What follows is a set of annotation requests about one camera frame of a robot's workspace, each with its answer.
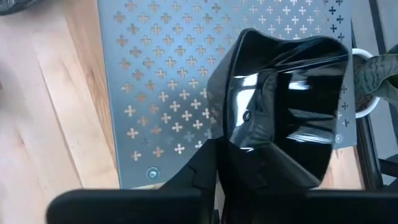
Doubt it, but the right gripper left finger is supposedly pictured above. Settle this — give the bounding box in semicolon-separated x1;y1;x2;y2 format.
160;138;218;224

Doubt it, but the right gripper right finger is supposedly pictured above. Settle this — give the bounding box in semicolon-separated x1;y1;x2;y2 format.
219;141;323;224

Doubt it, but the black square ruffled mini plate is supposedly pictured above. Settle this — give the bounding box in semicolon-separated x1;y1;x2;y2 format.
206;27;349;191

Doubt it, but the black shallow mini plate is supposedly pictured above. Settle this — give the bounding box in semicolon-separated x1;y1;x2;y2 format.
0;0;35;16

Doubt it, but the grey perforated metal shelf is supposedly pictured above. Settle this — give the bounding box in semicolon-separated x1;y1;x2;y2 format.
96;0;358;190

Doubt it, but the snake plant in white pot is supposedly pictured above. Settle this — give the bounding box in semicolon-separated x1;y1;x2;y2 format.
351;43;398;119

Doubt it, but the black aluminium table frame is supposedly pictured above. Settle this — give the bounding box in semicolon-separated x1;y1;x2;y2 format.
350;18;398;191

